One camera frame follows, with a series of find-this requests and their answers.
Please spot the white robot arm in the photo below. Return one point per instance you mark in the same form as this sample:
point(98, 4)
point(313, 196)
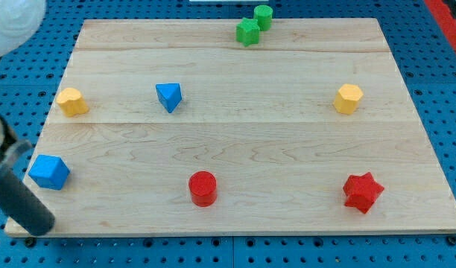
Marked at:
point(19, 20)

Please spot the blue cube block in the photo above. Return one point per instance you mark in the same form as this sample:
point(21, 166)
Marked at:
point(49, 172)

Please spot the red cylinder block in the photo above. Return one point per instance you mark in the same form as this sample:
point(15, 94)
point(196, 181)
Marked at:
point(203, 188)

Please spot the wooden board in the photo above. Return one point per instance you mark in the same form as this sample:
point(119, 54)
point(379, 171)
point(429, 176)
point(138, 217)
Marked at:
point(259, 118)

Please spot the blue triangular prism block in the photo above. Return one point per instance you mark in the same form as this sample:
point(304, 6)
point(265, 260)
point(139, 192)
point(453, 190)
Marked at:
point(169, 95)

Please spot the green star block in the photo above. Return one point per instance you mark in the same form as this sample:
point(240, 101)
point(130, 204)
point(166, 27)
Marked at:
point(247, 32)

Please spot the yellow hexagon block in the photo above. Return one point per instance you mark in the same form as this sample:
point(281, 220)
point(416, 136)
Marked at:
point(347, 99)

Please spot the green cylinder block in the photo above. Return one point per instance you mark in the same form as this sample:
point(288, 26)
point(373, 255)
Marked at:
point(263, 14)

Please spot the red star block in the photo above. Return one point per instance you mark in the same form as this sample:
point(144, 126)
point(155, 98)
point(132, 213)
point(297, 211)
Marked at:
point(362, 192)

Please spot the yellow heart block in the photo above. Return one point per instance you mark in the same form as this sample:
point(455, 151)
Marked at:
point(71, 102)

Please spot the blue perforated base mat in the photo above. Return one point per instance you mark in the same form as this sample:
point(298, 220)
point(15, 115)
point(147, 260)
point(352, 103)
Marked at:
point(30, 75)

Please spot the red strip at edge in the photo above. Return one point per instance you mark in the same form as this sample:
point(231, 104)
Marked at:
point(444, 13)

